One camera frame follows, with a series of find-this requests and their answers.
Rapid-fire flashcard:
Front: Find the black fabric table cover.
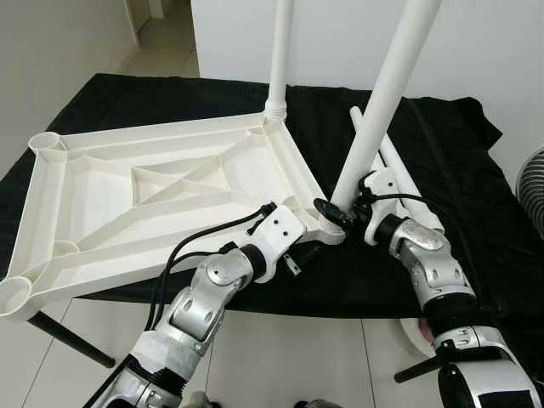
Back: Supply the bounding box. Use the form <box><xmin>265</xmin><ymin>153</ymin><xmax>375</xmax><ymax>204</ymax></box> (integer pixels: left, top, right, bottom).
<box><xmin>0</xmin><ymin>72</ymin><xmax>544</xmax><ymax>320</ymax></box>

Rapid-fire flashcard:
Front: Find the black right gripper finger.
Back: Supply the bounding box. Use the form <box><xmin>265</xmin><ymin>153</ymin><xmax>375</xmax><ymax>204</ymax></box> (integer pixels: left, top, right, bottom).
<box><xmin>313</xmin><ymin>198</ymin><xmax>351</xmax><ymax>232</ymax></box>

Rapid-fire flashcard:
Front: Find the white pedestal fan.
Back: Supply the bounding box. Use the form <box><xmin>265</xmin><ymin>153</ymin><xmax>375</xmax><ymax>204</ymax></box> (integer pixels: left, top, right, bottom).
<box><xmin>516</xmin><ymin>144</ymin><xmax>544</xmax><ymax>235</ymax></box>

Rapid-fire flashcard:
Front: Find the black metal table leg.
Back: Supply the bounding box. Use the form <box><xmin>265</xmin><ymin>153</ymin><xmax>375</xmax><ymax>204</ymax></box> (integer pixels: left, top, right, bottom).
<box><xmin>395</xmin><ymin>357</ymin><xmax>448</xmax><ymax>384</ymax></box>
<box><xmin>25</xmin><ymin>310</ymin><xmax>116</xmax><ymax>369</ymax></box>

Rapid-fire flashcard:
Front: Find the white plastic table top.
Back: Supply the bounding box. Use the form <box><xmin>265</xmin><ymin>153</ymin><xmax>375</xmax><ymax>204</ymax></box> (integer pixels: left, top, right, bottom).
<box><xmin>0</xmin><ymin>112</ymin><xmax>348</xmax><ymax>320</ymax></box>

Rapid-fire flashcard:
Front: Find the grey robot left leg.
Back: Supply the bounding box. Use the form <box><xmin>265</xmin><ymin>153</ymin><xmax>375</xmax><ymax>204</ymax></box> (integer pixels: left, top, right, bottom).
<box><xmin>183</xmin><ymin>391</ymin><xmax>213</xmax><ymax>408</ymax></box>

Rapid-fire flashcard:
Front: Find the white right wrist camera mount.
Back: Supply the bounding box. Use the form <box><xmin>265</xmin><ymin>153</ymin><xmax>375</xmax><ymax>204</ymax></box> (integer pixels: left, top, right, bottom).
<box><xmin>361</xmin><ymin>168</ymin><xmax>401</xmax><ymax>213</ymax></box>

